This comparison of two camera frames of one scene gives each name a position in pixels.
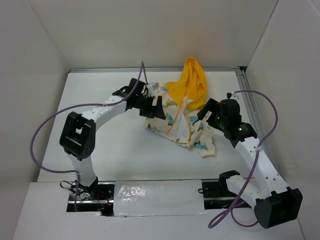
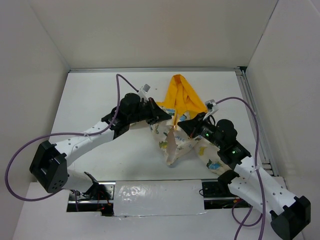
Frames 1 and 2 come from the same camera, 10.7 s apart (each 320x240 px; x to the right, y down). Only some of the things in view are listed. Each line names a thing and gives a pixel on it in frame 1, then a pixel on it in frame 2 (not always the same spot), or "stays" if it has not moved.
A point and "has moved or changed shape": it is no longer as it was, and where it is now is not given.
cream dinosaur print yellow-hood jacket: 183,98 has moved or changed shape
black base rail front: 101,198 stays
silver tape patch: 160,197 stays
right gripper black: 211,104 -> 192,126
